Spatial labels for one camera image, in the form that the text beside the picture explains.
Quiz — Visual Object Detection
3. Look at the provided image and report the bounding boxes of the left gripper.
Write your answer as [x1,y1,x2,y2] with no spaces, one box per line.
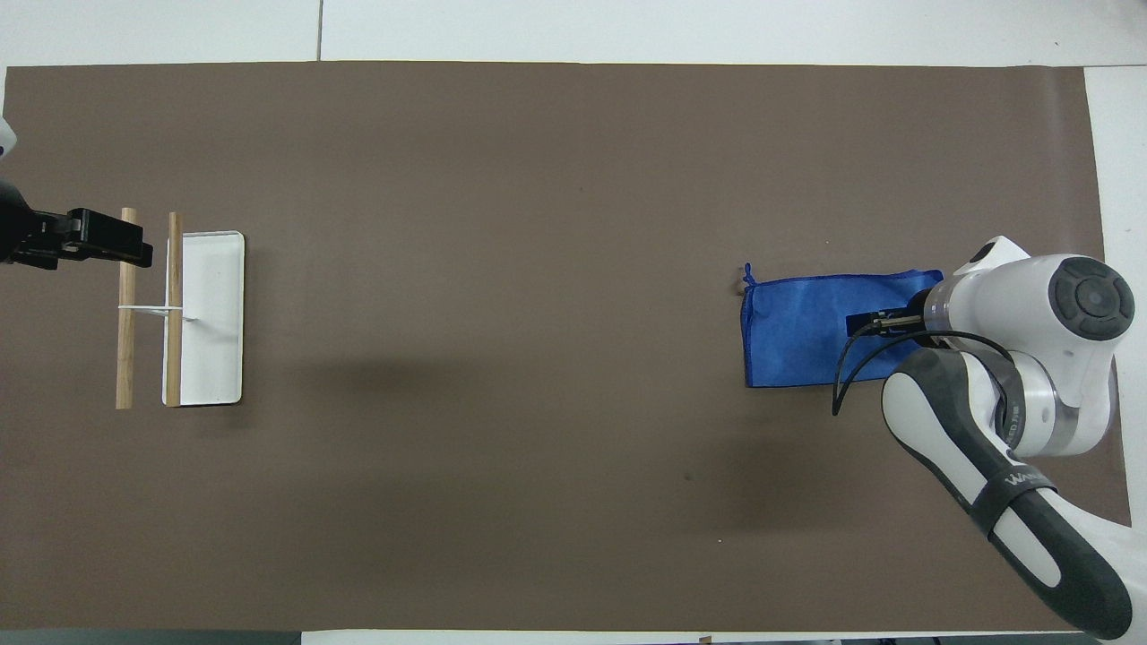
[0,179,74,271]

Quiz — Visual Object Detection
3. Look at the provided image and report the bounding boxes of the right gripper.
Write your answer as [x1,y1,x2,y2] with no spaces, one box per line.
[846,307,931,340]

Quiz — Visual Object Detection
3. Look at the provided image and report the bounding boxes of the blue fabric bag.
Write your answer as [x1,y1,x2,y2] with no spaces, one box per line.
[739,262,947,389]

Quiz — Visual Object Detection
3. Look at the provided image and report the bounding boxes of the white rack with wooden bars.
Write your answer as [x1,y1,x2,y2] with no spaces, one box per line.
[115,207,246,411]

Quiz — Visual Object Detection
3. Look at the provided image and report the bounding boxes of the black cable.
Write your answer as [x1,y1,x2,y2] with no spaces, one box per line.
[831,319,1019,417]

